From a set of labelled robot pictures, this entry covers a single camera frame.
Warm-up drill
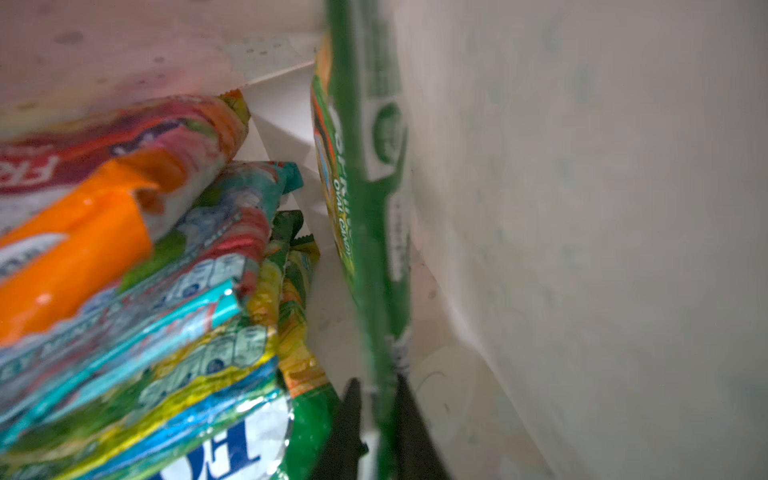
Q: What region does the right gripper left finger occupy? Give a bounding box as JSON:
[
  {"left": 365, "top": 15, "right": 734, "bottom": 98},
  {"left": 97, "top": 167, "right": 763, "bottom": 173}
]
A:
[{"left": 309, "top": 378, "right": 365, "bottom": 480}]

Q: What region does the green yellow Fox's candy packet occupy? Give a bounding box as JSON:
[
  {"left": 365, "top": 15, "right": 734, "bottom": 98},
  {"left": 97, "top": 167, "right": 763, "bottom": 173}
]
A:
[{"left": 313, "top": 1, "right": 411, "bottom": 479}]

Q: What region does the white paper bag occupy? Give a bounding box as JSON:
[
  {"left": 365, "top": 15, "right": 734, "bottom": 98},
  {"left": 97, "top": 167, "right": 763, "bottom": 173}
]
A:
[{"left": 0, "top": 0, "right": 768, "bottom": 480}]

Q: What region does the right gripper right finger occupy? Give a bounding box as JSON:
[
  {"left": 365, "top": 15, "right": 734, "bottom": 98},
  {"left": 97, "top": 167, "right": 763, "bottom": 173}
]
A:
[{"left": 394, "top": 375, "right": 449, "bottom": 480}]

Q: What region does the green snack packet in bag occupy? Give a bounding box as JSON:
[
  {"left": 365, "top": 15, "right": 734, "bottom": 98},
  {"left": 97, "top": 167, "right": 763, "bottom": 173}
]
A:
[{"left": 1, "top": 162, "right": 338, "bottom": 479}]

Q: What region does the orange snack packet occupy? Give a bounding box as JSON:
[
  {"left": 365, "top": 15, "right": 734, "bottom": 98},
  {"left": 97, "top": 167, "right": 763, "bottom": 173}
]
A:
[{"left": 1, "top": 90, "right": 250, "bottom": 347}]

